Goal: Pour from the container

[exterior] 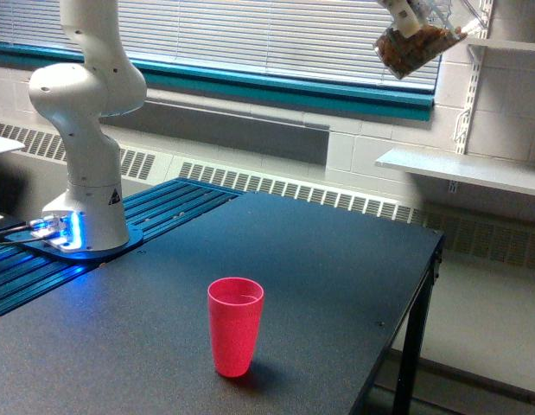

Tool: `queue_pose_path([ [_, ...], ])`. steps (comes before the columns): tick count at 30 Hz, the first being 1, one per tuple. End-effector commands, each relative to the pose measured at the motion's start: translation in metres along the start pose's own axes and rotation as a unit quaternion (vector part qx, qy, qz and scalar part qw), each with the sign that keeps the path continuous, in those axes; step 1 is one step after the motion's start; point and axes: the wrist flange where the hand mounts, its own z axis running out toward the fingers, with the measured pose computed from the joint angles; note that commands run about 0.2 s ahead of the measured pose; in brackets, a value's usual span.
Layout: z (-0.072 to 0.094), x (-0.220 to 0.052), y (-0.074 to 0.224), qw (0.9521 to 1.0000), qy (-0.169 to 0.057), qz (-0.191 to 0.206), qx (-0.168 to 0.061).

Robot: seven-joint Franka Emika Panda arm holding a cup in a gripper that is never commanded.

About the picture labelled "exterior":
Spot white radiator vent cover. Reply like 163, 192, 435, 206
0, 124, 535, 270

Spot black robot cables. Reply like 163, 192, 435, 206
0, 220, 39, 247

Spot white shelf bracket rail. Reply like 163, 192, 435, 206
453, 0, 494, 155

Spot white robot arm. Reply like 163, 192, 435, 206
29, 1, 147, 254

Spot clear plastic measuring cup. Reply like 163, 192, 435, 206
373, 0, 489, 80

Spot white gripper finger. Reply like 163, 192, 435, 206
378, 0, 420, 36

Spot brown nuts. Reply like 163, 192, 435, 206
374, 25, 467, 80

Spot white object at left edge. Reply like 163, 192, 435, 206
0, 137, 25, 155

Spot pink plastic cup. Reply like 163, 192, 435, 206
207, 277, 264, 378

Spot white wall shelf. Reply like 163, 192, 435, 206
375, 148, 535, 196
466, 37, 535, 53

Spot black table leg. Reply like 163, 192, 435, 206
392, 244, 443, 414

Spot white window blinds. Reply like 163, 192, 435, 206
0, 0, 443, 92

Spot white upper wall shelf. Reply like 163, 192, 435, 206
466, 37, 535, 53

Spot blue round base plate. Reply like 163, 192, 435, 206
21, 226, 143, 263

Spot white lower wall shelf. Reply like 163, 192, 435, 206
375, 148, 535, 196

